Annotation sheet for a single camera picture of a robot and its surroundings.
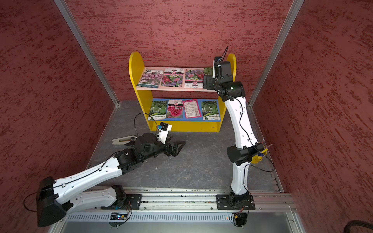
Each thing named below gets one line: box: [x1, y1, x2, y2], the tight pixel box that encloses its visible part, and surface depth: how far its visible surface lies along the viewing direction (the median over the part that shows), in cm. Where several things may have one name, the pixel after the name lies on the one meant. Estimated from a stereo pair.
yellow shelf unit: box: [128, 51, 237, 133], surface depth 94 cm
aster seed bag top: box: [184, 68, 205, 89], surface depth 79 cm
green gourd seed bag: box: [203, 66, 214, 76], surface depth 83 cm
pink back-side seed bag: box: [182, 99, 202, 119], surface depth 99 cm
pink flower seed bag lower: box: [166, 99, 184, 119], surface depth 99 cm
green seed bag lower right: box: [201, 100, 221, 121], surface depth 99 cm
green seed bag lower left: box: [148, 100, 168, 121], surface depth 99 cm
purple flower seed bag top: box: [136, 68, 164, 89], surface depth 77 cm
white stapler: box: [111, 134, 138, 147], surface depth 97 cm
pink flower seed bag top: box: [160, 67, 185, 88], surface depth 79 cm
